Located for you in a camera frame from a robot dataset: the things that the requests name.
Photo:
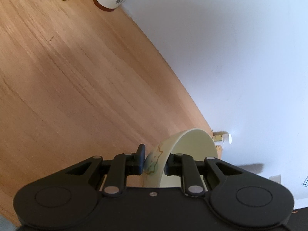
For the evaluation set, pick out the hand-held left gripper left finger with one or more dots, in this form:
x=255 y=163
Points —
x=141 y=160

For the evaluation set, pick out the grey clothing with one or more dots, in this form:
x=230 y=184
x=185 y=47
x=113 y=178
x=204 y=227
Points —
x=4 y=224

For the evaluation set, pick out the cream bowl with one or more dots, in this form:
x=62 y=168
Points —
x=192 y=144

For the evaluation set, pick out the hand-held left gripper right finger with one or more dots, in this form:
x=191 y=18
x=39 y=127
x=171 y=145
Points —
x=167 y=167

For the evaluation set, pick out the small white-capped bottle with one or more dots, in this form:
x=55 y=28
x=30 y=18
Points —
x=222 y=137

